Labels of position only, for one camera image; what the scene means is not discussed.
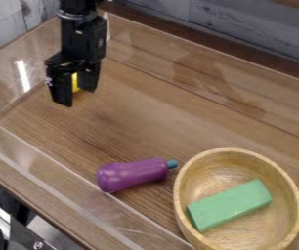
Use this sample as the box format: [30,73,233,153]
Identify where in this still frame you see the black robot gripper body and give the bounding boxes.
[44,14,106,77]

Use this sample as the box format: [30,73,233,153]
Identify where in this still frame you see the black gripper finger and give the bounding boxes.
[45,65,73,107]
[78,62,101,93]

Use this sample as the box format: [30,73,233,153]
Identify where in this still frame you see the purple toy eggplant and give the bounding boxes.
[96,158,178,193]

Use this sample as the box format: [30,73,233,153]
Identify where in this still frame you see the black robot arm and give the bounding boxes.
[44,0,106,106]

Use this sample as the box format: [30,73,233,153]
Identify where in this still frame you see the brown wooden bowl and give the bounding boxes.
[173,148,299,250]

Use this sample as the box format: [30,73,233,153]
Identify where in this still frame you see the yellow toy lemon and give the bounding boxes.
[72,73,81,94]

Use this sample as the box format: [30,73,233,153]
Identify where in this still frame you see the clear acrylic tray walls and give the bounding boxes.
[0,11,299,250]

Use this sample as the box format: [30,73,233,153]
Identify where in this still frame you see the green rectangular block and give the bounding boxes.
[186,179,272,232]

